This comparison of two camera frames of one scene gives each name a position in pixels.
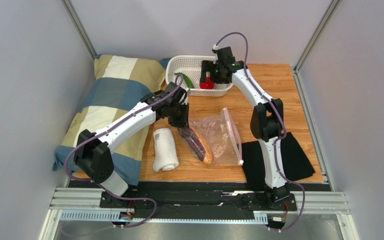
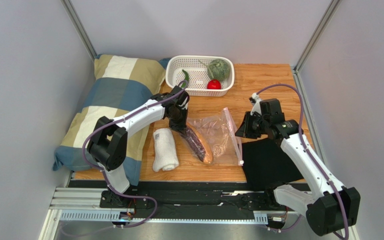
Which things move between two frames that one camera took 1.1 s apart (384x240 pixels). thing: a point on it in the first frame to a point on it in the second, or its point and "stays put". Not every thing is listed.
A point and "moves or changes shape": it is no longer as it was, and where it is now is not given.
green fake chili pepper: x=187 y=79 moves or changes shape
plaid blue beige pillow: x=118 y=83 stays put
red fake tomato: x=208 y=85 moves or changes shape
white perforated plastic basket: x=186 y=70 stays put
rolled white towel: x=165 y=156 stays put
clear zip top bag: x=213 y=139 stays put
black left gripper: x=184 y=122 stays put
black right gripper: x=206 y=73 to x=248 y=124
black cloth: x=296 y=164 stays put
